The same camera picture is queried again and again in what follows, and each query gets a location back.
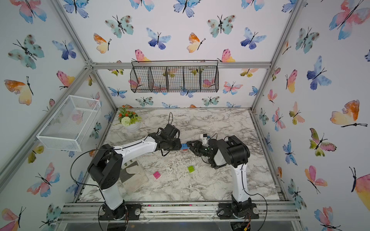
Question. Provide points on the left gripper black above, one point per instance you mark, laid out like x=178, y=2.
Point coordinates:
x=178, y=145

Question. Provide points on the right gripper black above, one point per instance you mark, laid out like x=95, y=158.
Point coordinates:
x=198, y=145

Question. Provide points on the pink lego brick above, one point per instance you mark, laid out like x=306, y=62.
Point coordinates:
x=156, y=175

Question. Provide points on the blue lego brick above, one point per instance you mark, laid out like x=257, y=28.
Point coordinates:
x=184, y=147

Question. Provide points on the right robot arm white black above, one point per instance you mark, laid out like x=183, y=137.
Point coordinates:
x=232, y=152

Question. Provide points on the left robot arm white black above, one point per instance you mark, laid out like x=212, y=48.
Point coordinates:
x=106, y=165

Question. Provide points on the green lego brick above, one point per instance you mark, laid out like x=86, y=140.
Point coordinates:
x=191, y=169

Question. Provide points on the flower plant white pot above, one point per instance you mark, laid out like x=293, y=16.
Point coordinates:
x=129, y=119

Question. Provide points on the white mesh basket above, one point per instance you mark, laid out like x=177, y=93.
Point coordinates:
x=71, y=124

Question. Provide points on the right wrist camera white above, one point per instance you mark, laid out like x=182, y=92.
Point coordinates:
x=205, y=139

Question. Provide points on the black wire basket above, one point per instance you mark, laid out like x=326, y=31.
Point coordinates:
x=174, y=76

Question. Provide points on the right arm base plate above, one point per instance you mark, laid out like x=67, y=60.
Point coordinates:
x=238, y=211

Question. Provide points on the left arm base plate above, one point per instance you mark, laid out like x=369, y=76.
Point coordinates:
x=125, y=211

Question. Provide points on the aluminium front rail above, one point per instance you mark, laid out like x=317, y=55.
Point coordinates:
x=181, y=212

